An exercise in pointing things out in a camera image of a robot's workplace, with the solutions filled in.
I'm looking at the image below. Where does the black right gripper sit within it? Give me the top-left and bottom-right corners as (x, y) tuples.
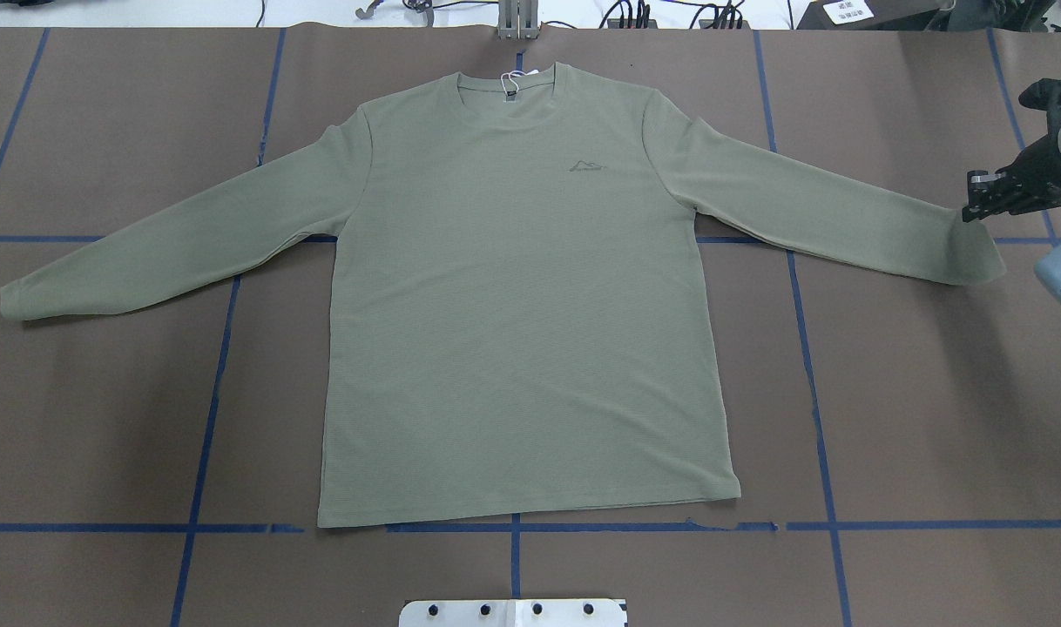
(962, 139), (1061, 223)

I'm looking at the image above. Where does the olive green long-sleeve shirt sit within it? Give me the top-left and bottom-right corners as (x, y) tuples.
(0, 63), (1005, 529)

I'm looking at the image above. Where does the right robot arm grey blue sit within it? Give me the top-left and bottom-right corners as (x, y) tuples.
(962, 122), (1061, 303)

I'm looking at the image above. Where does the black box with white label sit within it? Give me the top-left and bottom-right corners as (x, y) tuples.
(794, 1), (953, 31)

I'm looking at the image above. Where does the white paper hang tag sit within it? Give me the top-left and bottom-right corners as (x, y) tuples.
(499, 69), (537, 102)

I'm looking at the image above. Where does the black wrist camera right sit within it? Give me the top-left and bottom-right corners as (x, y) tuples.
(1017, 79), (1061, 136)

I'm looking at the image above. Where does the black cable bundle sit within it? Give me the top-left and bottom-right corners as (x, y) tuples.
(601, 0), (749, 30)

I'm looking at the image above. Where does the grey aluminium frame post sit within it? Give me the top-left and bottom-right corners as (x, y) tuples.
(497, 0), (541, 40)

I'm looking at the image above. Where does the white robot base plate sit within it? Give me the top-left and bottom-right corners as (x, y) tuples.
(398, 597), (629, 626)

